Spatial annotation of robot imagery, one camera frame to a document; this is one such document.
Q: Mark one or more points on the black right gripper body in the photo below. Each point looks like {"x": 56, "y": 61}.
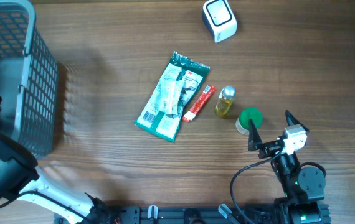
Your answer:
{"x": 267, "y": 149}

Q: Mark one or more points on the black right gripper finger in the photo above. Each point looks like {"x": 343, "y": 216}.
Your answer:
{"x": 291, "y": 121}
{"x": 254, "y": 139}

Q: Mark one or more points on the green lid jar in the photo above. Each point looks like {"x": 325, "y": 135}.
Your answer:
{"x": 242, "y": 122}

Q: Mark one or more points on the yellow Vim liquid bottle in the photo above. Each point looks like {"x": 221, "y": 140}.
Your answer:
{"x": 226, "y": 98}

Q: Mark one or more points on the red toothpaste tube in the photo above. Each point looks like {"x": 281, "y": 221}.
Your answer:
{"x": 200, "y": 103}

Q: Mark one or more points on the green 3M gloves packet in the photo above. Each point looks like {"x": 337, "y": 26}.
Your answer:
{"x": 179, "y": 67}

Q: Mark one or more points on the light green wipes pack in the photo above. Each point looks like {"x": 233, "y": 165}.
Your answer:
{"x": 170, "y": 95}

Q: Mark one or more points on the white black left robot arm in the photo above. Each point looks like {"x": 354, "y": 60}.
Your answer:
{"x": 21, "y": 178}

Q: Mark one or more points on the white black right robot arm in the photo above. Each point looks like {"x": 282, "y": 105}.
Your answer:
{"x": 302, "y": 183}

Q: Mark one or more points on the white barcode scanner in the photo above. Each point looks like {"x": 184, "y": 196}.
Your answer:
{"x": 219, "y": 19}

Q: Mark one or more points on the grey plastic shopping basket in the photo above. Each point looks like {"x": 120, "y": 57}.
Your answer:
{"x": 29, "y": 78}

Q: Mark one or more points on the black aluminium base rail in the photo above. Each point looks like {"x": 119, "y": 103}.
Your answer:
{"x": 257, "y": 213}

